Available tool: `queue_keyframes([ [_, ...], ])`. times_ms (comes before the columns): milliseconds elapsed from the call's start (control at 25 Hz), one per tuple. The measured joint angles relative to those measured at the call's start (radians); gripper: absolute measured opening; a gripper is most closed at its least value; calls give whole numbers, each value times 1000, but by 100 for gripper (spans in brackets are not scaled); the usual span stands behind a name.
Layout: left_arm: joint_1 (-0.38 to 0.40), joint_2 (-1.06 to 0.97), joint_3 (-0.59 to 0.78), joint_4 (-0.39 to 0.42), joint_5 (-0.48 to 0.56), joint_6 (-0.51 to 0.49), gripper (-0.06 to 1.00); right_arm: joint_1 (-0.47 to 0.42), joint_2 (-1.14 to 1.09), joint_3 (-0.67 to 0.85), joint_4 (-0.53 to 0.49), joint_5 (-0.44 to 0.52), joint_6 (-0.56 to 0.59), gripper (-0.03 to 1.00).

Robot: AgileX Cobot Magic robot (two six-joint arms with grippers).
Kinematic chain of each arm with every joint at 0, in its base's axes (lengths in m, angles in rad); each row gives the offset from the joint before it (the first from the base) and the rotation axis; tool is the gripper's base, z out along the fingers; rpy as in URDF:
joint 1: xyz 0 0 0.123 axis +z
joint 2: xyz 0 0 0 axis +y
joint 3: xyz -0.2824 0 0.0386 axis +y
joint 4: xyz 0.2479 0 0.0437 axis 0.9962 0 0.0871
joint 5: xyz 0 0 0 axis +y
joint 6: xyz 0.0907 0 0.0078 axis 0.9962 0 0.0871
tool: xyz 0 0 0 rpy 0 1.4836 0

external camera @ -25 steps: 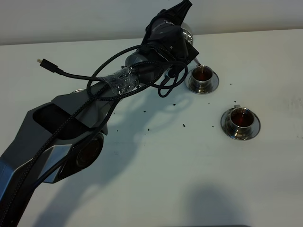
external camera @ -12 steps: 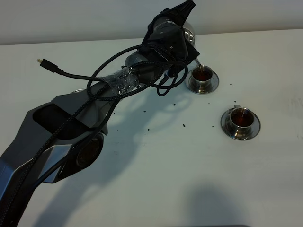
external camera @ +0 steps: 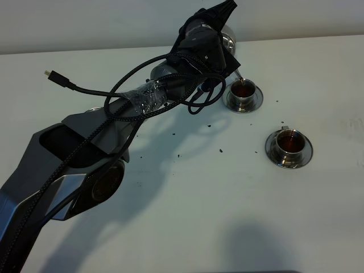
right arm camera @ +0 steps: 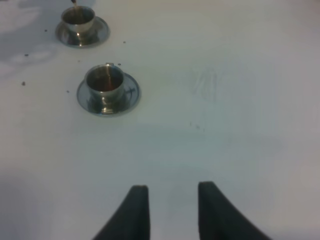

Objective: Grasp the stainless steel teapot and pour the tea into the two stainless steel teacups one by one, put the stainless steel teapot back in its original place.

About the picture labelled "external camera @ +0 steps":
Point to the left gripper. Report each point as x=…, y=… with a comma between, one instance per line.
x=214, y=18

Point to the stainless steel teapot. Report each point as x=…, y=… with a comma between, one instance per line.
x=229, y=39

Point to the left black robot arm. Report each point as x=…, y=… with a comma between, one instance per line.
x=78, y=163

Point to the teapot steel saucer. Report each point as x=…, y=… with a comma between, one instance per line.
x=94, y=109

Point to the far steel teacup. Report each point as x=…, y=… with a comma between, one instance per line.
x=242, y=91

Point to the steel teacup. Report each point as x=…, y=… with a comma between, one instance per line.
x=289, y=141
x=242, y=91

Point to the far steel saucer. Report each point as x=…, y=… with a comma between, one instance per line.
x=242, y=105

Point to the near steel saucer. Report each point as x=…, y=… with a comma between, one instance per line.
x=290, y=162

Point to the near steel teacup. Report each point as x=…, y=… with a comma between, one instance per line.
x=289, y=141

